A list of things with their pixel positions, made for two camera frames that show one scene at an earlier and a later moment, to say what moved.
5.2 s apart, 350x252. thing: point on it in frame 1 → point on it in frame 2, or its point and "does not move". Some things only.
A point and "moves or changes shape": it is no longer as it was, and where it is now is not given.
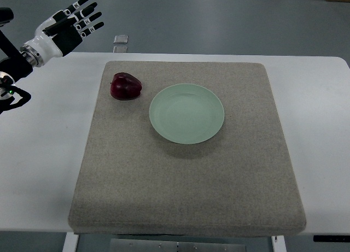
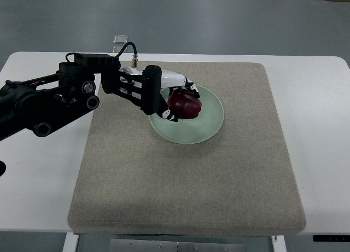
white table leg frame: [70, 242] does not move
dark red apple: [124, 86] moves or changes shape
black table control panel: [332, 238] does not move
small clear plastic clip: [121, 39] does not move
